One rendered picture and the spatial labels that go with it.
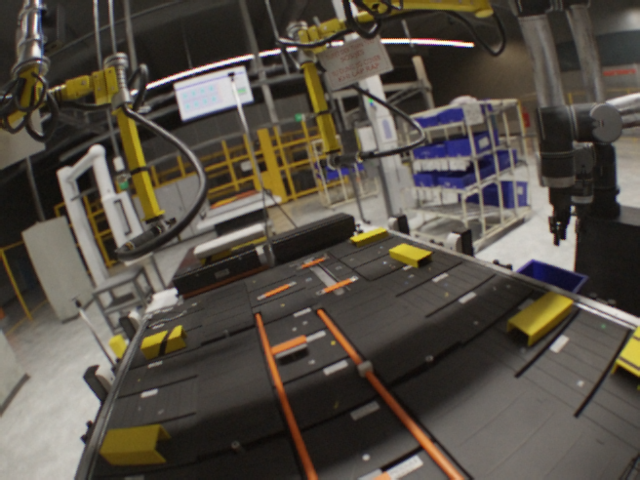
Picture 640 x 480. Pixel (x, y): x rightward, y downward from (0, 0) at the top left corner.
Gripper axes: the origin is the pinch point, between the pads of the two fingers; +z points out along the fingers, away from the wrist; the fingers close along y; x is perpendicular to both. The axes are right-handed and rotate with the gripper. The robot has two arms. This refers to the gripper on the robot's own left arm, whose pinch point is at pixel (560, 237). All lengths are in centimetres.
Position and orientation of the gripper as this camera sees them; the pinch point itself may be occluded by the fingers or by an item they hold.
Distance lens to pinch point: 99.2
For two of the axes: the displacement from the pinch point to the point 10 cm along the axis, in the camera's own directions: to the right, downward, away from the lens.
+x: 3.1, 2.0, -9.3
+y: -9.1, 3.3, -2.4
